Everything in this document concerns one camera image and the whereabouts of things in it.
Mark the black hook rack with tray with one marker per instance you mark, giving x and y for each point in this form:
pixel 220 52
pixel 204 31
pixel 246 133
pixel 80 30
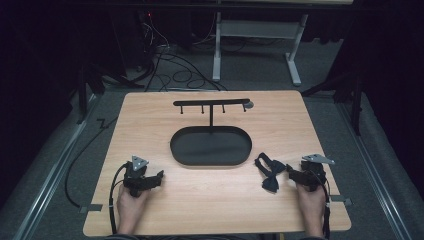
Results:
pixel 211 146

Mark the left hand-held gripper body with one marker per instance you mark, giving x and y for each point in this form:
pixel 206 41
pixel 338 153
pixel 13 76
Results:
pixel 137 173

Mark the dark navy bow tie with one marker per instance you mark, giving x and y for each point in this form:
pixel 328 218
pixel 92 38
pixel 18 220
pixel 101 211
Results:
pixel 270 173

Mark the black metal stand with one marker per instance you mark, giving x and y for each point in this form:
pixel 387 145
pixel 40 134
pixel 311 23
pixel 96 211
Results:
pixel 87 80
pixel 353 96

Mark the grey metal floor rail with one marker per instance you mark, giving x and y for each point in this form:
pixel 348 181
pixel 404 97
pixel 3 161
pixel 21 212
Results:
pixel 370 160
pixel 50 173

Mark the grey tape strip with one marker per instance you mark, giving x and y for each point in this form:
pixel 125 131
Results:
pixel 90 208
pixel 340 199

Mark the person's right hand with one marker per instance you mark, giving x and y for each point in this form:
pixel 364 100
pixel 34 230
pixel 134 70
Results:
pixel 311 203

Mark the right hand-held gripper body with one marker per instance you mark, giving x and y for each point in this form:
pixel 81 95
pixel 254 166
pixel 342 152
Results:
pixel 315 173

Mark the white metal desk frame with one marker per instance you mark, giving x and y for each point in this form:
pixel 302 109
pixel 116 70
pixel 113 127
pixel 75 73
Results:
pixel 258 29

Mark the person's left hand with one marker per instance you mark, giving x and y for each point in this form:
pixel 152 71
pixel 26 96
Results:
pixel 130 205

